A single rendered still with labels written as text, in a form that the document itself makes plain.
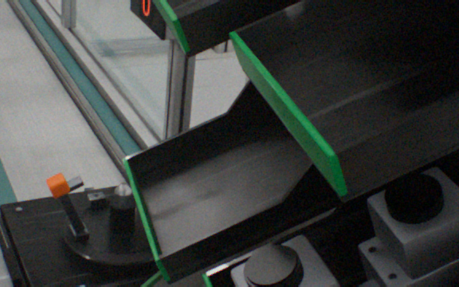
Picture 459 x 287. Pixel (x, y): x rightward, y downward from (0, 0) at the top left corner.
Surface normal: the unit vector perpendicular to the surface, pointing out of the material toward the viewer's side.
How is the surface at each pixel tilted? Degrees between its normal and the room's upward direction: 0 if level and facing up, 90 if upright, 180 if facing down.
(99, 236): 0
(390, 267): 25
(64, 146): 0
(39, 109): 0
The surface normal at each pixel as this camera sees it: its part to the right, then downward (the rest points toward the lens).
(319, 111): -0.31, -0.77
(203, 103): 0.11, -0.87
